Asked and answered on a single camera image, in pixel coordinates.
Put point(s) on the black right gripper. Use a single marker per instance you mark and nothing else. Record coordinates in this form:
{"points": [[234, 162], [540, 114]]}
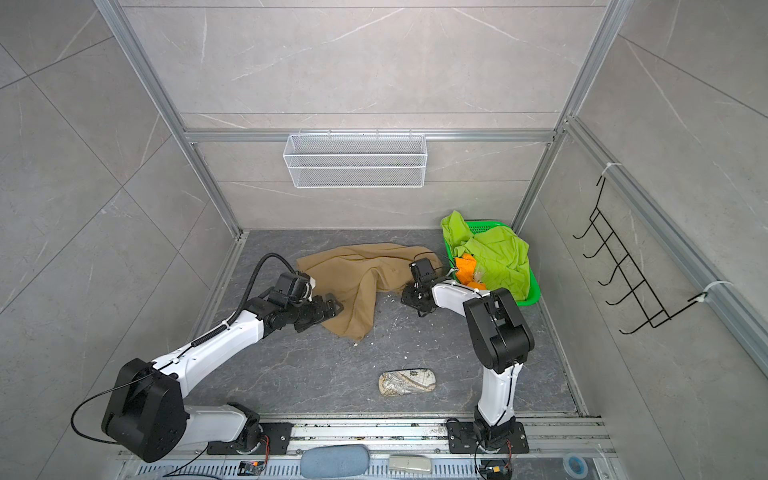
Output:
{"points": [[406, 298]]}

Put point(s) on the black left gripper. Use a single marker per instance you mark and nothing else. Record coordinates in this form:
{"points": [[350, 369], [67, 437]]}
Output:
{"points": [[333, 309]]}

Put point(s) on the tan khaki shorts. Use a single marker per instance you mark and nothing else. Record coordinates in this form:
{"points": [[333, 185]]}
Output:
{"points": [[355, 274]]}

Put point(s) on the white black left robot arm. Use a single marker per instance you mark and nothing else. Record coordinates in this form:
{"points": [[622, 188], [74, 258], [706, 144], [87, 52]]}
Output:
{"points": [[146, 412]]}

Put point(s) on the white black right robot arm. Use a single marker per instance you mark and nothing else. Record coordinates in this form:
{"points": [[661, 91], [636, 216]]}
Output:
{"points": [[502, 340]]}

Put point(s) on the orange shorts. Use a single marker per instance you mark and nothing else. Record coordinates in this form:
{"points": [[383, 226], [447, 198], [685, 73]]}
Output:
{"points": [[469, 273]]}

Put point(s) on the lime green shorts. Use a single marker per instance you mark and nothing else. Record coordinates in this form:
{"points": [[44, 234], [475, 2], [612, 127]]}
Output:
{"points": [[495, 252]]}

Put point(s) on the green plastic basket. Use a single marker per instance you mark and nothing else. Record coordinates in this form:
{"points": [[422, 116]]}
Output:
{"points": [[510, 264]]}

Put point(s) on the patterned folded cloth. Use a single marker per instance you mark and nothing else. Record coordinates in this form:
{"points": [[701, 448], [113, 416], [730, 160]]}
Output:
{"points": [[406, 382]]}

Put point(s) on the blue grey oval pad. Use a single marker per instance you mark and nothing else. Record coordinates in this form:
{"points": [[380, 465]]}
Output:
{"points": [[332, 462]]}

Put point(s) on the small electronics board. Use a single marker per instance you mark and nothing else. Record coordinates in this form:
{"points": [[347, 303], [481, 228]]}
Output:
{"points": [[251, 468]]}

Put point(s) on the blue tape roll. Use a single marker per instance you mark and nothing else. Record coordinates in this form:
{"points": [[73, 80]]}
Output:
{"points": [[575, 467]]}

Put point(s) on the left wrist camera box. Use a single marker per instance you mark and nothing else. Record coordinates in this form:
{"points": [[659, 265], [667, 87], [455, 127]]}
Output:
{"points": [[294, 287]]}

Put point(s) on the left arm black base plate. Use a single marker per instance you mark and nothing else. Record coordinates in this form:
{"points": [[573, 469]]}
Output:
{"points": [[262, 438]]}

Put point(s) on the white wire mesh basket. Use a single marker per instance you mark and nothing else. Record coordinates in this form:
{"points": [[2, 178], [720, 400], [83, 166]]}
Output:
{"points": [[356, 160]]}

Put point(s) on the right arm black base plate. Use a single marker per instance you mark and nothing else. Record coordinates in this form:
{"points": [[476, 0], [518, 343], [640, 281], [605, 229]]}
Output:
{"points": [[468, 437]]}

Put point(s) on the black wire hook rack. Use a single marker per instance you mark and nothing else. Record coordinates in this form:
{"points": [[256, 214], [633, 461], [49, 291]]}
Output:
{"points": [[627, 270]]}

